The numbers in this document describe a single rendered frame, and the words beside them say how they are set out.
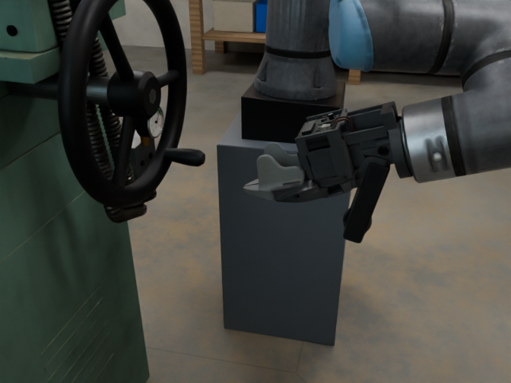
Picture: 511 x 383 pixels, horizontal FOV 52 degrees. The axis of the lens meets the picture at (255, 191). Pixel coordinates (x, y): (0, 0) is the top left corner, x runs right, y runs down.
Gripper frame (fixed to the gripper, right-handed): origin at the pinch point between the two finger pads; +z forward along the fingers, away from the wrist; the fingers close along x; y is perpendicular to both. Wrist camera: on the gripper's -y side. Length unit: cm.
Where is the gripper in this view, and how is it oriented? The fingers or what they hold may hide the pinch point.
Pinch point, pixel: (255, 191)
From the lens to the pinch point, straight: 68.7
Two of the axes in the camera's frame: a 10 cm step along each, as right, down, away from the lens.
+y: -3.3, -8.7, -3.8
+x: -2.8, 4.7, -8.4
